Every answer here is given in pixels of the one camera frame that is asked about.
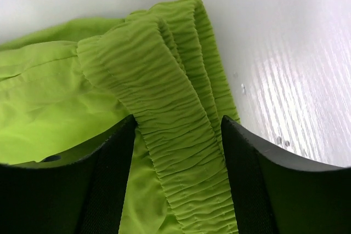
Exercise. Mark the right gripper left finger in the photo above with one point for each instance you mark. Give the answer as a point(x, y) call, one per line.
point(80, 190)

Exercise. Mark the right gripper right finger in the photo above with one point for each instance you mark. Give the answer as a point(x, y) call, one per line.
point(277, 191)

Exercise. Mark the lime green shorts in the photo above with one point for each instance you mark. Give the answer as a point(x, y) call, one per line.
point(66, 84)

